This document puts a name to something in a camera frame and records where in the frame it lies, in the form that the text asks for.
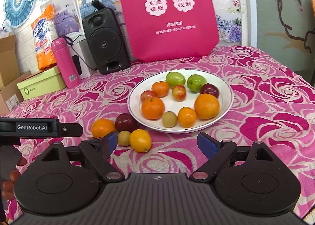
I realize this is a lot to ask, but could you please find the oblong green apple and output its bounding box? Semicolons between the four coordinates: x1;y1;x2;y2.
166;72;186;88

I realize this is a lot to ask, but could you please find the large orange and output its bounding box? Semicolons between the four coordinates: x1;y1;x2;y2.
194;93;220;120

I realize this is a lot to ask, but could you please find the white box behind speaker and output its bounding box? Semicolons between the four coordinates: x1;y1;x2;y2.
67;32;97;79

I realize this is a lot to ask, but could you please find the tangerine orange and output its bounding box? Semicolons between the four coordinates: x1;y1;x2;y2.
152;81;170;98

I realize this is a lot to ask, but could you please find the black loudspeaker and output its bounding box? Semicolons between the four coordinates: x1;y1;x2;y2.
82;0;130;75

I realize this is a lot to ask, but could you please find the pink thermos bottle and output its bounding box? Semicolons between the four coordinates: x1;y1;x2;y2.
51;38;81;89

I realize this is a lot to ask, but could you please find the pink paper bag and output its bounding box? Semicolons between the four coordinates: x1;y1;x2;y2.
121;0;220;62

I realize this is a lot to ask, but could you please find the brown cardboard box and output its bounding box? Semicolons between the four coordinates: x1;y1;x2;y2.
0;35;31;116

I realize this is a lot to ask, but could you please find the white round plate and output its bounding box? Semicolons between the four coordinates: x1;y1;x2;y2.
127;68;234;134

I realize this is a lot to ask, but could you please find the round green apple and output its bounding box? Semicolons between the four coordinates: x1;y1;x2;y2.
187;74;207;92

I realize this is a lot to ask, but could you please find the red yellow small apple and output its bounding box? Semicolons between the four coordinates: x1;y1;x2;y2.
172;85;186;102

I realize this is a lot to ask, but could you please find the yellow orange lemon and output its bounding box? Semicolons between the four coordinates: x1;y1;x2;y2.
130;129;152;153

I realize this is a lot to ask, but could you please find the dark red plum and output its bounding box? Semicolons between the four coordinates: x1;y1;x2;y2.
115;113;139;133
200;83;220;99

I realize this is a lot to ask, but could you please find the red peach small fruit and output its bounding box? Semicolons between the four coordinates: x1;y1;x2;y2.
140;90;157;102

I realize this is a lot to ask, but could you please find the brown longan fruit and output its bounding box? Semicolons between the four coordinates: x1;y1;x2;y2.
161;111;178;128
118;131;131;147

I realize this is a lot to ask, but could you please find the person's left hand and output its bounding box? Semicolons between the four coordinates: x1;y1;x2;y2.
2;168;21;201

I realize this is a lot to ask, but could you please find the tiny orange kumquat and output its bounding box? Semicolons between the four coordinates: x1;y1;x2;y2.
178;107;197;128

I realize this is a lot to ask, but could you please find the small mandarin orange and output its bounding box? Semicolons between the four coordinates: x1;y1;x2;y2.
141;97;165;120

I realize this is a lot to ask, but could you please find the green cardboard box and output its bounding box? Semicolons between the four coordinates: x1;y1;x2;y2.
17;66;66;100

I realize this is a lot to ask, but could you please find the medium orange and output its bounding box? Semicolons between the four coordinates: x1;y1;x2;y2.
91;119;116;139

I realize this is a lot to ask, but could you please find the orange snack bag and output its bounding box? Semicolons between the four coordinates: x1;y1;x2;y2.
31;5;58;71

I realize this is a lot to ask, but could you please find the pink rose tablecloth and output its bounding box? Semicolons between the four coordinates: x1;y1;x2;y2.
10;46;314;217

